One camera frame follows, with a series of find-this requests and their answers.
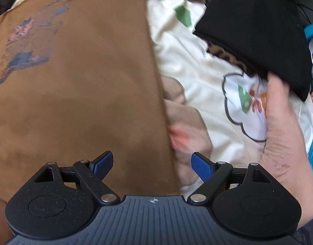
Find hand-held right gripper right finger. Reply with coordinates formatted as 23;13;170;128
187;152;272;206

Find cream bear print bedsheet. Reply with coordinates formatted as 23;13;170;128
11;0;313;192

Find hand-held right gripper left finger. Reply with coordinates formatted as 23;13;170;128
34;150;121;206

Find brown printed t-shirt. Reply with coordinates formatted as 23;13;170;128
0;0;208;202

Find folded black clothes stack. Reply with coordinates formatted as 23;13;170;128
192;0;312;102

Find person's grey trousers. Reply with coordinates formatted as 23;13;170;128
295;216;313;245

